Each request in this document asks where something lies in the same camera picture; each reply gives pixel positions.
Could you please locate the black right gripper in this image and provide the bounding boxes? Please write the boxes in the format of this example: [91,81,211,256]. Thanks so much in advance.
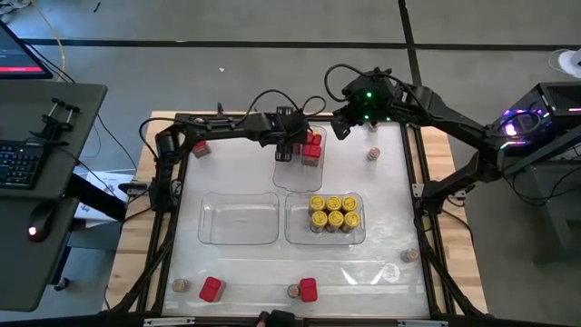
[332,97,387,141]

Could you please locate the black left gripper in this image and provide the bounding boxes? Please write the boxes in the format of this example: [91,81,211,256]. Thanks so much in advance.
[261,106,314,164]

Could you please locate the clear plastic bin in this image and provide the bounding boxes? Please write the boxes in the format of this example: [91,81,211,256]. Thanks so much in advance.
[284,191,367,247]
[197,191,281,246]
[271,124,328,193]

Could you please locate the person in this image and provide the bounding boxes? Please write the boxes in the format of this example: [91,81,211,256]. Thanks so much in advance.
[254,310,297,327]

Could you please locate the white paper sheets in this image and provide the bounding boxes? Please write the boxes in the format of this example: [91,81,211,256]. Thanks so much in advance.
[72,168,137,229]

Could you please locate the black lit computer tower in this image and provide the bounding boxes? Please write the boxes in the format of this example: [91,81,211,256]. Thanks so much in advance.
[485,80,581,160]

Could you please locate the black clamp stand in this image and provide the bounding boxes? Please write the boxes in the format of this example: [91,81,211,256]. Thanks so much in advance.
[29,96,84,147]

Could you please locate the grey side table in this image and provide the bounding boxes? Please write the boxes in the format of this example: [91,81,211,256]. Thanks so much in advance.
[497,131,581,255]

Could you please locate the white round object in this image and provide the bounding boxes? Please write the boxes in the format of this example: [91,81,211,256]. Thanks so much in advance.
[547,46,581,81]

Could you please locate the black computer mouse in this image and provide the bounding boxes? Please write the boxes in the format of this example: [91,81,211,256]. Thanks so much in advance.
[25,201,59,243]

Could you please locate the black keyboard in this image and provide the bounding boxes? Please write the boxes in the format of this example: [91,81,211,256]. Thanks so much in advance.
[0,139,47,191]

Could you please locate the dark grey desk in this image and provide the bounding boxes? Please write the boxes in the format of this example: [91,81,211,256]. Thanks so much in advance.
[0,81,109,313]

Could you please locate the black computer monitor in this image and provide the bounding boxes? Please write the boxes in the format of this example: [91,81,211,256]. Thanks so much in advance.
[0,20,54,81]

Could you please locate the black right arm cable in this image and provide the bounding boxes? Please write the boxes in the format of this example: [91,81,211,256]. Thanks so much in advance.
[323,63,365,104]

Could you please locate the black aluminium table frame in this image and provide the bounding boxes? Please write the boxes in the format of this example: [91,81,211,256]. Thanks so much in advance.
[102,111,489,327]

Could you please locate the thin tan floor cable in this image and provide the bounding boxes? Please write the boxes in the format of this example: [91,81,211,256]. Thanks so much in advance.
[29,0,68,84]

